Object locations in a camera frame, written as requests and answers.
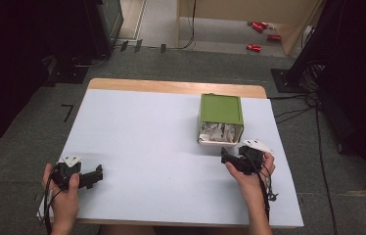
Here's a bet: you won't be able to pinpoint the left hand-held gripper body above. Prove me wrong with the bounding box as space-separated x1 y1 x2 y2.
51 155 90 192

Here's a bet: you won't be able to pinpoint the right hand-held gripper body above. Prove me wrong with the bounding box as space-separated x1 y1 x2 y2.
235 139 274 176

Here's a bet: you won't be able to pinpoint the white paper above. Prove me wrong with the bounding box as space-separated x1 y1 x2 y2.
200 121 240 144

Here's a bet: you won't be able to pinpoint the green box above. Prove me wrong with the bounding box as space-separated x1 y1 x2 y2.
197 92 245 147

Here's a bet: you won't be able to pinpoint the person's right hand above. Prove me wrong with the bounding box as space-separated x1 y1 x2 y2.
224 151 276 194

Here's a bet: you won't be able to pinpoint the person's left hand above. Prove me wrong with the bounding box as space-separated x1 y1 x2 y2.
41 163 81 223

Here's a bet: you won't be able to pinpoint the white table cover sheet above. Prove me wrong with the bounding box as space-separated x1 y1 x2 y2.
36 88 304 229

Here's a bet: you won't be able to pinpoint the wooden table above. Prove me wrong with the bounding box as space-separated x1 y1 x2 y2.
71 77 268 229

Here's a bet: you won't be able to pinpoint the black floor plate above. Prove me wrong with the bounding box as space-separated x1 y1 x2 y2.
44 54 90 86

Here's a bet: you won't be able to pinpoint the black curtain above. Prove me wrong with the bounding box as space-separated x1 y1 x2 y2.
293 0 366 197
0 0 89 156

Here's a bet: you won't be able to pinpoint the light wooden panel furniture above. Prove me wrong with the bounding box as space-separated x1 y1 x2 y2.
176 0 323 57

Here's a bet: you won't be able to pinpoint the dark cabinet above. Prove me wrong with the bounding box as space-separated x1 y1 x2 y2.
84 0 125 59

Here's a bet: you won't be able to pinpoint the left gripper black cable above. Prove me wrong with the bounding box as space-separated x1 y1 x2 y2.
41 164 64 235

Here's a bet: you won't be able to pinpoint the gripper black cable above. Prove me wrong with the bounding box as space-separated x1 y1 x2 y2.
255 162 280 223
41 164 64 235

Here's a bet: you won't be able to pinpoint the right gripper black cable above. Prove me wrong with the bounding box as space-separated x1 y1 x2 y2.
255 162 280 223

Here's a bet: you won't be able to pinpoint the long black floor cable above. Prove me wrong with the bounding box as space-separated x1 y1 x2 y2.
314 104 339 235

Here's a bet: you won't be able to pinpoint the black stand base plate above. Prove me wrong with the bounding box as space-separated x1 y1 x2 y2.
270 68 306 94

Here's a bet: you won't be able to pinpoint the tangled black floor cables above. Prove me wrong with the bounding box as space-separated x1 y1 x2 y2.
268 62 327 125

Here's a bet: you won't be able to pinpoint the thin black hanging cable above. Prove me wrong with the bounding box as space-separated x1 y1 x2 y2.
167 0 198 51

